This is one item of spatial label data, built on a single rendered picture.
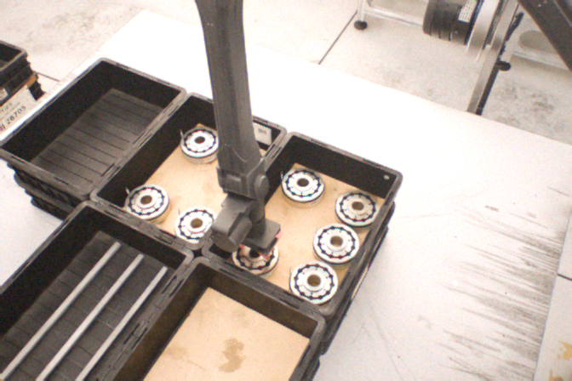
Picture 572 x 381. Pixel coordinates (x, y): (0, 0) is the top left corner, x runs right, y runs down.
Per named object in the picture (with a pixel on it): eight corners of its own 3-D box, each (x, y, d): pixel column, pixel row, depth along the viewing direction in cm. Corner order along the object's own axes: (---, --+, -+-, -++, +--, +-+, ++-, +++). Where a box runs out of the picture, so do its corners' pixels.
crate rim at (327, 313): (290, 135, 130) (290, 128, 128) (404, 179, 121) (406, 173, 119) (199, 258, 109) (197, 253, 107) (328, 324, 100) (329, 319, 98)
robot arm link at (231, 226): (266, 172, 93) (226, 160, 96) (234, 219, 87) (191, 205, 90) (277, 213, 102) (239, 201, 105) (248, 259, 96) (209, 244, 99)
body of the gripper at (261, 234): (266, 253, 105) (265, 234, 99) (223, 233, 108) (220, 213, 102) (282, 229, 109) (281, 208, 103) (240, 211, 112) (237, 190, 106)
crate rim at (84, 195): (104, 62, 148) (101, 55, 146) (191, 96, 139) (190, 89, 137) (-6, 156, 127) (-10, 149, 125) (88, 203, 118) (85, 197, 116)
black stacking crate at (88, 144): (113, 88, 156) (102, 57, 146) (195, 122, 147) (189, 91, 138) (12, 180, 135) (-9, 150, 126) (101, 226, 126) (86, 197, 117)
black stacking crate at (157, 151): (197, 122, 147) (190, 92, 138) (289, 160, 138) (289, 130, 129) (102, 226, 126) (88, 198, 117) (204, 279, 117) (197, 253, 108)
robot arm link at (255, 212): (268, 188, 99) (243, 177, 100) (250, 214, 95) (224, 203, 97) (270, 208, 104) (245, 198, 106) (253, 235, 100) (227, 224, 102)
